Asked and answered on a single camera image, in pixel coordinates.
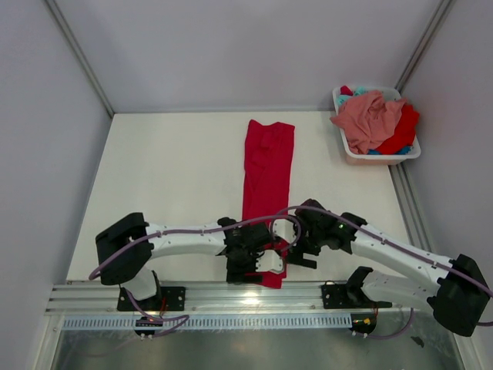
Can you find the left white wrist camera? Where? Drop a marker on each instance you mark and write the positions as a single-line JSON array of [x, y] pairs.
[[270, 261]]

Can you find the left corner aluminium post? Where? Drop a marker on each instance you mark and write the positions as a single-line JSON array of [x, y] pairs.
[[79, 55]]

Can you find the white plastic laundry basket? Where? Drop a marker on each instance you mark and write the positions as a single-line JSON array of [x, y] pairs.
[[380, 159]]

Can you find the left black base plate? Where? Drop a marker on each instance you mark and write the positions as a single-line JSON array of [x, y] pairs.
[[168, 299]]

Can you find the bright red t shirt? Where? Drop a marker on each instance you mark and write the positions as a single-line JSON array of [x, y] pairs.
[[402, 133]]

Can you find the right controller board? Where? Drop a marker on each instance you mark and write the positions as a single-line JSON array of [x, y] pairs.
[[363, 324]]

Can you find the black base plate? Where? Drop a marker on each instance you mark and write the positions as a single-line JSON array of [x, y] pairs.
[[168, 299], [346, 295]]

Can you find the aluminium front rail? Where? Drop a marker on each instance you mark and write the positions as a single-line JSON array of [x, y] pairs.
[[208, 297]]

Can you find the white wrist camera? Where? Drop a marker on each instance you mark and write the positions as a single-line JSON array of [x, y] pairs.
[[284, 229], [270, 261]]

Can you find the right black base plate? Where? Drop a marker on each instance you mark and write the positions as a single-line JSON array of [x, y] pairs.
[[346, 295]]

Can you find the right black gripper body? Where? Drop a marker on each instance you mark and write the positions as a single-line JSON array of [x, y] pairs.
[[310, 242]]

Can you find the controller board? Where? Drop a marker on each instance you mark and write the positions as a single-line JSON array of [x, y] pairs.
[[145, 327], [363, 324]]

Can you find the left controller board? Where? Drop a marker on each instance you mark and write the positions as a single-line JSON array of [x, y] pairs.
[[145, 327]]

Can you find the salmon pink t shirt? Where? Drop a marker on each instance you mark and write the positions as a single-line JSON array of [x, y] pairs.
[[368, 120]]

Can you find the grey slotted cable duct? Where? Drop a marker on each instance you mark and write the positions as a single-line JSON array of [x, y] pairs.
[[212, 322]]

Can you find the right corner aluminium post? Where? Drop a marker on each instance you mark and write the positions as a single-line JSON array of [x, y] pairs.
[[438, 18]]

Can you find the aluminium side rail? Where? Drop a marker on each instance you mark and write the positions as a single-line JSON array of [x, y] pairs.
[[417, 230]]

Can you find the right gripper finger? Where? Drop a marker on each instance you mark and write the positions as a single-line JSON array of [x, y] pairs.
[[309, 263], [295, 258]]

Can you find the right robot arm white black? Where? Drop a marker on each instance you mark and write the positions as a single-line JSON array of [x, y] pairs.
[[452, 290]]

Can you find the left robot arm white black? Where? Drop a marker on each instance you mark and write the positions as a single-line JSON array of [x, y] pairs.
[[124, 248]]

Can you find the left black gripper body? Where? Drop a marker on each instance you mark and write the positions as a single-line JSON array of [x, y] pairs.
[[244, 263]]

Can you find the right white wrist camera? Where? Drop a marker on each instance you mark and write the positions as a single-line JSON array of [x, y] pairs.
[[284, 229]]

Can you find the crimson red t shirt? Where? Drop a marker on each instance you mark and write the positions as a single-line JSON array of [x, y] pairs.
[[268, 156]]

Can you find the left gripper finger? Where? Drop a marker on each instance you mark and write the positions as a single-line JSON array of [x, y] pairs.
[[234, 277], [252, 279]]

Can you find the corner aluminium post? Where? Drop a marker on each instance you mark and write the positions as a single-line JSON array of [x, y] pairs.
[[438, 18], [79, 55]]

